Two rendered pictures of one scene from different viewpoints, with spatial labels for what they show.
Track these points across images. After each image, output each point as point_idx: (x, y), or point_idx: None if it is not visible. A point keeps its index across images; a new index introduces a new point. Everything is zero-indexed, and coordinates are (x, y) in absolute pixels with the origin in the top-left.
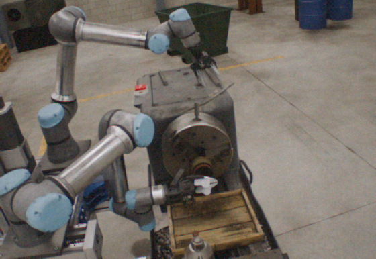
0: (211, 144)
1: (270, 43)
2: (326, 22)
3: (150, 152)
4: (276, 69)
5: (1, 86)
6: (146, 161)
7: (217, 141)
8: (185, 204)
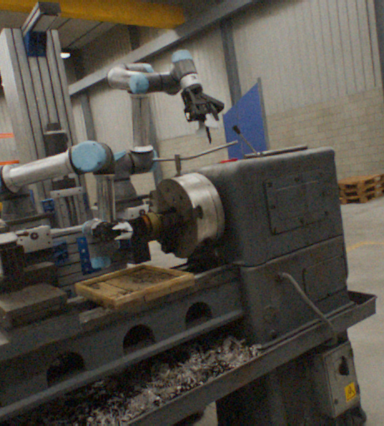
0: (180, 206)
1: None
2: None
3: None
4: None
5: (343, 215)
6: (373, 319)
7: (184, 204)
8: (101, 242)
